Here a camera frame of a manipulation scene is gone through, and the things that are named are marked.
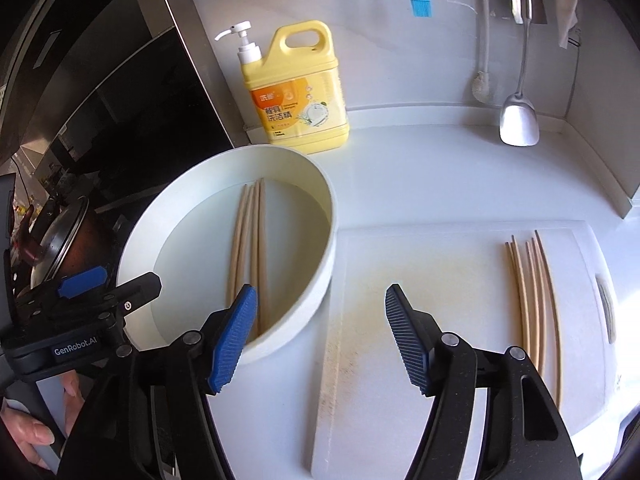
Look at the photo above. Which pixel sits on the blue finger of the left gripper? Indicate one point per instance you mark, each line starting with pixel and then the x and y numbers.
pixel 82 282
pixel 133 294

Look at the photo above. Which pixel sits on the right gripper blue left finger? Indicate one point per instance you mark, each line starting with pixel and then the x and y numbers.
pixel 235 328

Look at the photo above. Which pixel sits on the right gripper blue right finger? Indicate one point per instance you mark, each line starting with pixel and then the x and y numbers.
pixel 415 336

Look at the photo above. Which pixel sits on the wooden chopstick ten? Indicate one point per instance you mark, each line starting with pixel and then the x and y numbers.
pixel 244 235

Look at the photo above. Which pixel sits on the wooden chopstick three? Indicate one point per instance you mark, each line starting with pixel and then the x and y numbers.
pixel 518 270

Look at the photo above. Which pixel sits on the wooden chopstick four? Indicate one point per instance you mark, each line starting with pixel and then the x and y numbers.
pixel 523 265

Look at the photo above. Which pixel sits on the wooden chopstick nine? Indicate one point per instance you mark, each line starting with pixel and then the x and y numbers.
pixel 235 245

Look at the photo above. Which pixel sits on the wooden chopstick five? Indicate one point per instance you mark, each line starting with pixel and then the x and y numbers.
pixel 529 245

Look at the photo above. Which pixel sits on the wooden chopstick six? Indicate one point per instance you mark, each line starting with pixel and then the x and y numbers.
pixel 542 312

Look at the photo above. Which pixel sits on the wooden chopstick seven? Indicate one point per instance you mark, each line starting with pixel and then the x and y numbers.
pixel 556 323

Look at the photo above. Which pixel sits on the wooden chopstick two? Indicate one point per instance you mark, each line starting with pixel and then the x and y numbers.
pixel 262 257

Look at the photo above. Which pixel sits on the person's left hand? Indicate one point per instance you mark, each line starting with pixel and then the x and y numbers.
pixel 28 432

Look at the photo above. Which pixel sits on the dark pot with lid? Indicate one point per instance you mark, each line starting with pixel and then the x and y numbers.
pixel 77 240

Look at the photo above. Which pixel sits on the white round basin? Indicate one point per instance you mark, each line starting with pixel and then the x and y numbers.
pixel 184 236

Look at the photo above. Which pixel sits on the black gas stove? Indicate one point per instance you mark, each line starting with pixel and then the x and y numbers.
pixel 119 217

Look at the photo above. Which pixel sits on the steel spatula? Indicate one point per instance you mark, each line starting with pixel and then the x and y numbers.
pixel 518 119

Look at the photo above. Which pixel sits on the yellow dish soap bottle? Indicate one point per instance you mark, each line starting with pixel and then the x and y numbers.
pixel 295 86

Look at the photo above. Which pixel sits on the blue silicone brush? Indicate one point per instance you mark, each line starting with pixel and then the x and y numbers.
pixel 421 8

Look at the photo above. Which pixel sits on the white long-handled brush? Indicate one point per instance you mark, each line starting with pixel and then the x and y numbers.
pixel 481 88

